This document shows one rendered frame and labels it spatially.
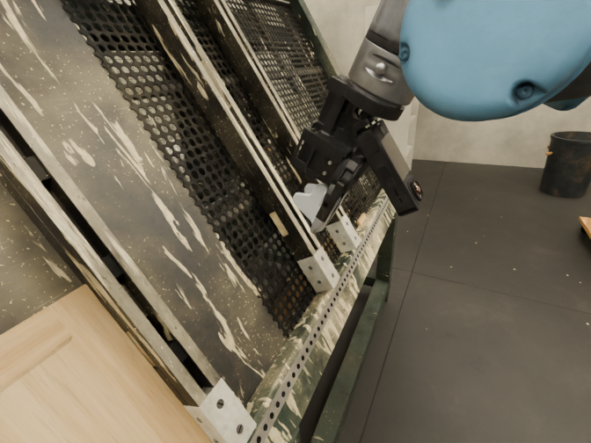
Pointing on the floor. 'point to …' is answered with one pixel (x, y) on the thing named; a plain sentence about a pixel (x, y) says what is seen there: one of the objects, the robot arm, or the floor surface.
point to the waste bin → (567, 164)
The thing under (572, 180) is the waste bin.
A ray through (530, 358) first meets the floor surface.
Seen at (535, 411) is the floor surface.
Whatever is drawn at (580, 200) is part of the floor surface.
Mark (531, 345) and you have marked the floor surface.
